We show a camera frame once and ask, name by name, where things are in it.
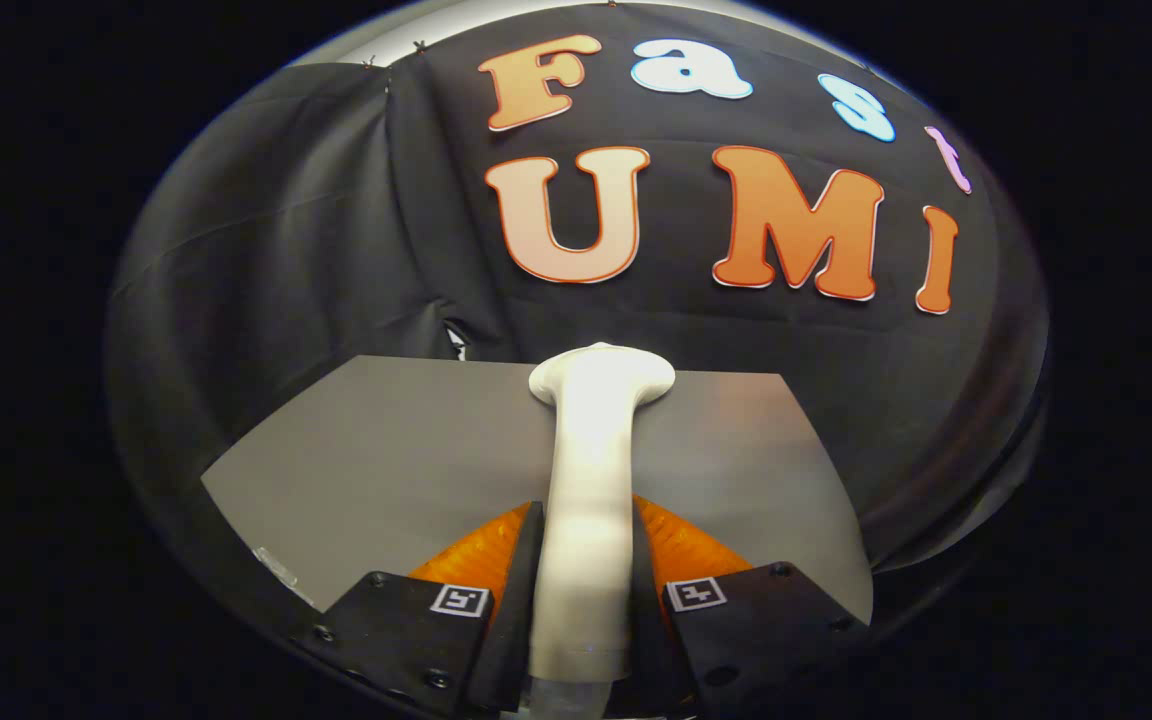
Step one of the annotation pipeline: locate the white garment steamer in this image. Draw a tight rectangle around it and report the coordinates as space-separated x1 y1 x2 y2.
526 342 677 716

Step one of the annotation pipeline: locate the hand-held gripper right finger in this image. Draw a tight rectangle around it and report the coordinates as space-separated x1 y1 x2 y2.
629 494 872 716

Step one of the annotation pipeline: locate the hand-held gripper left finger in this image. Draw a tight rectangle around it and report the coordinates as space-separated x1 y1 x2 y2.
286 500 545 716

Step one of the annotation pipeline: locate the grey drawer cabinet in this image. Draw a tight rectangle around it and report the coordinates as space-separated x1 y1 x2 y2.
201 355 875 626

